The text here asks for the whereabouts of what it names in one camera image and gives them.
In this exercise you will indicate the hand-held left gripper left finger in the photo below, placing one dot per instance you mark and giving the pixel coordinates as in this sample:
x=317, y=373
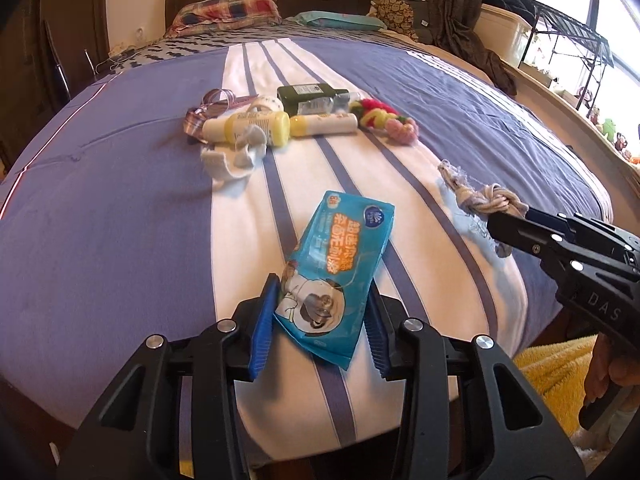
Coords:
x=262, y=325

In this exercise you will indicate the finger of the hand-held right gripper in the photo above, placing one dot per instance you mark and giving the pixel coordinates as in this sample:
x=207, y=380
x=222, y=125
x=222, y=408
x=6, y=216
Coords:
x=600, y=240
x=520, y=232

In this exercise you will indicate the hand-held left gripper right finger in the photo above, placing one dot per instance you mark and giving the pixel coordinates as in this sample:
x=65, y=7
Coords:
x=375, y=330

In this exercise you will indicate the knotted frayed cloth strip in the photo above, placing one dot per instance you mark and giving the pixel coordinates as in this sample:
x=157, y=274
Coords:
x=472, y=197

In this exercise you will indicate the blue wet wipes packet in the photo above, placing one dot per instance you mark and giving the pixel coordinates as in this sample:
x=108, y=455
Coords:
x=340, y=250

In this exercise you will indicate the person's right hand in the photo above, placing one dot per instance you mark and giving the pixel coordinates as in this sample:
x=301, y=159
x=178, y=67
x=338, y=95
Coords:
x=597, y=370

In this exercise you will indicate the yellow towel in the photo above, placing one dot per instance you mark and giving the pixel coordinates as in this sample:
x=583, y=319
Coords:
x=550, y=380

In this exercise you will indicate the row of small figurines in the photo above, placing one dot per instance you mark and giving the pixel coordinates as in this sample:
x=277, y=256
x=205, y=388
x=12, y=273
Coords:
x=610, y=127

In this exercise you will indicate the white sock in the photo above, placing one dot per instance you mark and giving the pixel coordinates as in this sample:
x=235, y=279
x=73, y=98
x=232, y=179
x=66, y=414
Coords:
x=225, y=165

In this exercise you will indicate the white storage box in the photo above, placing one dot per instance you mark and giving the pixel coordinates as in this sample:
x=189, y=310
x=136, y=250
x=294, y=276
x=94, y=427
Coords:
x=502, y=35

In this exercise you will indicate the yellow plastic bottle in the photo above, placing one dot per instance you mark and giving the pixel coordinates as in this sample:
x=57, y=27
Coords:
x=260, y=125

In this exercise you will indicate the black metal rack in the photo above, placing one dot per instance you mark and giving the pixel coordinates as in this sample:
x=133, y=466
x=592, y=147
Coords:
x=580, y=40

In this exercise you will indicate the yellow and white tube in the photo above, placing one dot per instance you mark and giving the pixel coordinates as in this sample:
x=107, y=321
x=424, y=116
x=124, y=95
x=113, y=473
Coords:
x=320, y=124

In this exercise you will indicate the plaid ribbon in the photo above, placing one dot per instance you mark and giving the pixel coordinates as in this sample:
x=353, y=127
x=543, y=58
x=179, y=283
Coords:
x=192, y=120

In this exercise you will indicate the white tape roll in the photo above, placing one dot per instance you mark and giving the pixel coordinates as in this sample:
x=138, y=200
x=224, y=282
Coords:
x=262, y=103

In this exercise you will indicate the clear plastic wrapper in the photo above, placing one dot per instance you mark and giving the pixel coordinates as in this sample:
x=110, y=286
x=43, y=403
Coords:
x=322, y=106

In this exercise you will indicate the dark green bottle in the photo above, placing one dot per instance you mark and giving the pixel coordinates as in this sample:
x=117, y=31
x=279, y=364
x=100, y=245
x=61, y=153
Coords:
x=300, y=95

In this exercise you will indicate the brown curtain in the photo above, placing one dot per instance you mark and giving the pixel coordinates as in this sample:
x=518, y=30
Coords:
x=460, y=5

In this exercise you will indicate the patterned brown cushion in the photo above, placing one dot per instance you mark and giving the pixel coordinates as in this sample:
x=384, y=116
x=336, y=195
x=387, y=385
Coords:
x=400, y=10

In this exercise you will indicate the teal pillow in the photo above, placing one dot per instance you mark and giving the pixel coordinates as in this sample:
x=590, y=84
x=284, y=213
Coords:
x=340, y=20

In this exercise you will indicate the grey zigzag patterned sheet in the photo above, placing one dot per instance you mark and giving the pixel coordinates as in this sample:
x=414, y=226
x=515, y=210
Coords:
x=200, y=42

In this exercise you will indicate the plaid pillow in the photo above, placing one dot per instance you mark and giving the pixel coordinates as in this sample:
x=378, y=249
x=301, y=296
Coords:
x=225, y=12

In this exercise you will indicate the black chair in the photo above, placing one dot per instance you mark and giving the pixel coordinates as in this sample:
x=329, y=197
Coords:
x=57, y=65

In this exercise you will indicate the dark wooden wardrobe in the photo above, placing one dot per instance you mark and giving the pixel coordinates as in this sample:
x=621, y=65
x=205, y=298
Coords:
x=30, y=50

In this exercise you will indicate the white wall socket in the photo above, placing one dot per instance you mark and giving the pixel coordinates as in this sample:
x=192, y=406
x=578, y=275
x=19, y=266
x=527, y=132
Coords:
x=139, y=35

